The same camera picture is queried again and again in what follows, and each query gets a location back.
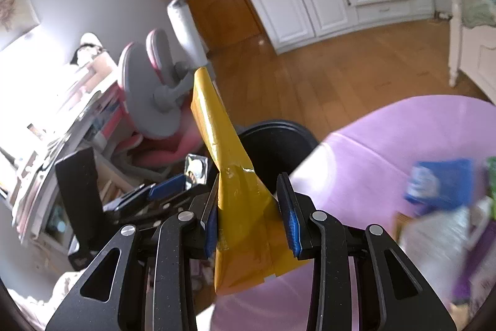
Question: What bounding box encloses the purple round tablecloth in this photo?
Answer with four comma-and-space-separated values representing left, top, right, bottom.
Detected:
196, 95, 496, 331

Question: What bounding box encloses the white tower fan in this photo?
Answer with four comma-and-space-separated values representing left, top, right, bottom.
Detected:
166, 0, 210, 69

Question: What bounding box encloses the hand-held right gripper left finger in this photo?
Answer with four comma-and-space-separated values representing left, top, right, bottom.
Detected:
46, 174, 221, 331

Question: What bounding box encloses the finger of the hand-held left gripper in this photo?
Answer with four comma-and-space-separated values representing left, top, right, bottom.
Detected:
112, 186, 212, 229
116, 174, 187, 206

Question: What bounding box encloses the white bed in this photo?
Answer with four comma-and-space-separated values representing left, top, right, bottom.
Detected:
448, 0, 496, 104

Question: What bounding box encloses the green blanket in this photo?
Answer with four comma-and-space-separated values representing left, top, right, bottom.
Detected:
461, 0, 496, 28

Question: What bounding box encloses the floral wall picture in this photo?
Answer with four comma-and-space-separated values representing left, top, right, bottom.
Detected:
0, 0, 41, 42

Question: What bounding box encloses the white plush toy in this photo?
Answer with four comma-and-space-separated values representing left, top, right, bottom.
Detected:
73, 32, 108, 66

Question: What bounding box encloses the pink grey desk chair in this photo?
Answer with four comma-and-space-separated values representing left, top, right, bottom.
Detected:
114, 29, 210, 171

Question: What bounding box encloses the blue packet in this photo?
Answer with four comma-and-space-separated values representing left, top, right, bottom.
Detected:
404, 159, 476, 216

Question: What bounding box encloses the white pink desk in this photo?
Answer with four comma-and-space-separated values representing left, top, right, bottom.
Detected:
0, 56, 129, 251

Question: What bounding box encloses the silver foil wrapper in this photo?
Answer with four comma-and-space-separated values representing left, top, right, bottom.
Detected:
184, 154, 210, 187

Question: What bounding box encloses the yellow snack packet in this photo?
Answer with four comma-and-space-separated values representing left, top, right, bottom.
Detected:
191, 67, 307, 297

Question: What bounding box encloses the black trash bin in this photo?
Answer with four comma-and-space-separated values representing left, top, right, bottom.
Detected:
237, 119, 319, 180

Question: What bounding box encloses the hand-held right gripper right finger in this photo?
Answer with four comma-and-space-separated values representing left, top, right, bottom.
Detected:
277, 172, 456, 331

